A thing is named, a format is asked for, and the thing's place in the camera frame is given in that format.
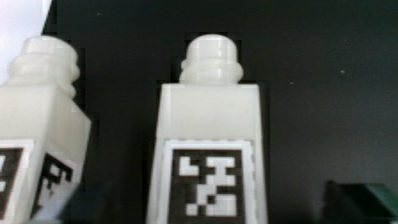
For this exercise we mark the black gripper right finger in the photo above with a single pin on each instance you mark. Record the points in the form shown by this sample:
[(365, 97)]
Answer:
[(360, 203)]

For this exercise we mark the white leg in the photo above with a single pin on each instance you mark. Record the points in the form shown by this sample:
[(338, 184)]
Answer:
[(43, 129), (207, 189)]

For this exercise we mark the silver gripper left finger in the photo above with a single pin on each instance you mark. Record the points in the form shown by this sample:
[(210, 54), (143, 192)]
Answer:
[(75, 205)]

